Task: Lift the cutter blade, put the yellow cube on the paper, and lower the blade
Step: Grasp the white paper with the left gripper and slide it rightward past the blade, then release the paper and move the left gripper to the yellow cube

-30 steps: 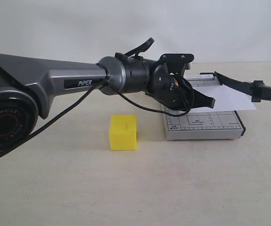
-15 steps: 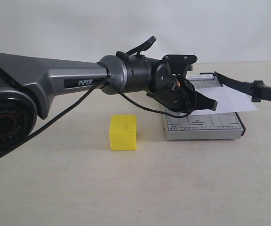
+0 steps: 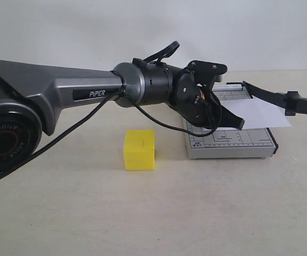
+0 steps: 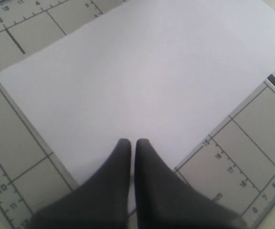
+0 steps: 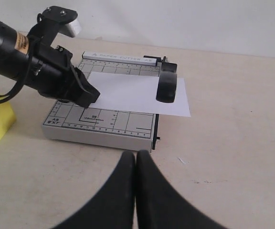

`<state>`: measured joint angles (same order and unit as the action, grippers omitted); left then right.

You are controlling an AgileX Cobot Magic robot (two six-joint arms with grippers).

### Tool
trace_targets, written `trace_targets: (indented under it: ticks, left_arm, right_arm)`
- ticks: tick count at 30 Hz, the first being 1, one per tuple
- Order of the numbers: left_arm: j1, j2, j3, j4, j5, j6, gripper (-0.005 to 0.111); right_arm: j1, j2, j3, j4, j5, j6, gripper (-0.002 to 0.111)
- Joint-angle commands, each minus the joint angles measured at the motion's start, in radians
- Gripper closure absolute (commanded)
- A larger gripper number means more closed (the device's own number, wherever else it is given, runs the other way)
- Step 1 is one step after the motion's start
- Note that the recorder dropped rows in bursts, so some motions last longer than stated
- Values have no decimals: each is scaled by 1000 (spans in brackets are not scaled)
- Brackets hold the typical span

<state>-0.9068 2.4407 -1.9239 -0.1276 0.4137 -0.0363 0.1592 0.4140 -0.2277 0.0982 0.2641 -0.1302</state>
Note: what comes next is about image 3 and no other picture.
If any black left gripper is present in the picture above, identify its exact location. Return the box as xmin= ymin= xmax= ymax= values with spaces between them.
xmin=169 ymin=68 xmax=245 ymax=130

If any white paper sheet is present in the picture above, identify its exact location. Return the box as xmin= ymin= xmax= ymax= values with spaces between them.
xmin=221 ymin=98 xmax=291 ymax=130

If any yellow cube block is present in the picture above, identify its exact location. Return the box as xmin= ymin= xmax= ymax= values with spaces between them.
xmin=123 ymin=130 xmax=155 ymax=171

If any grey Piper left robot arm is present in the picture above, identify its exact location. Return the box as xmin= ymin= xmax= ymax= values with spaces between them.
xmin=0 ymin=57 xmax=245 ymax=174

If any grey paper cutter base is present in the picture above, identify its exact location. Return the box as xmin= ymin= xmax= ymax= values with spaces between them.
xmin=182 ymin=82 xmax=279 ymax=159

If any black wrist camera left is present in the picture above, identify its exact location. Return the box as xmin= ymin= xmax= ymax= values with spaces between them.
xmin=187 ymin=60 xmax=228 ymax=90

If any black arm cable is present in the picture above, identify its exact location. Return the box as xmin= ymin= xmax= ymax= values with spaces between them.
xmin=0 ymin=41 xmax=223 ymax=189

